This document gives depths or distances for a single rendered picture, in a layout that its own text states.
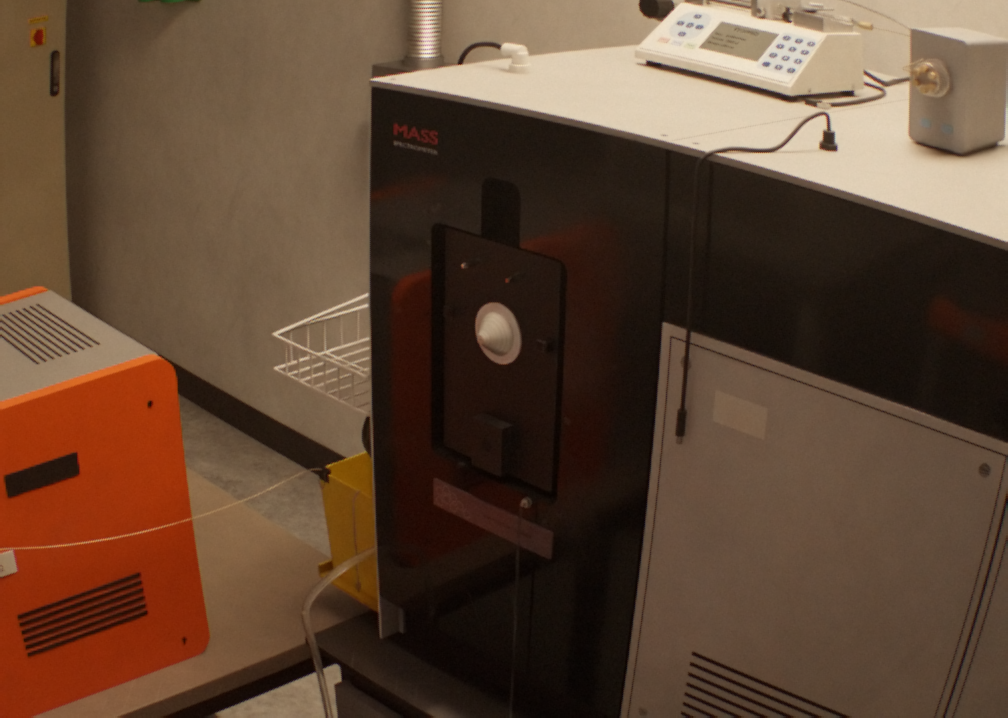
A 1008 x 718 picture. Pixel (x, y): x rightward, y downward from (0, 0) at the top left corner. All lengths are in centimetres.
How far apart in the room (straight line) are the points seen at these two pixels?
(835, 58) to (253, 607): 106
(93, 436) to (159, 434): 10
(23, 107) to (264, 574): 271
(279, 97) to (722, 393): 248
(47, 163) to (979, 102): 357
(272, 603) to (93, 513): 39
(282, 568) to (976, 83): 120
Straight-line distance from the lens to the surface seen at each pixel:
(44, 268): 451
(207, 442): 397
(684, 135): 120
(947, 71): 128
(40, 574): 153
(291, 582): 188
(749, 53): 150
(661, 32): 159
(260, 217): 368
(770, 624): 124
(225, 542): 199
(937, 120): 130
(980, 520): 108
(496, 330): 135
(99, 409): 149
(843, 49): 153
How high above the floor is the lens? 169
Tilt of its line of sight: 21 degrees down
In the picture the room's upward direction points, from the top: 1 degrees clockwise
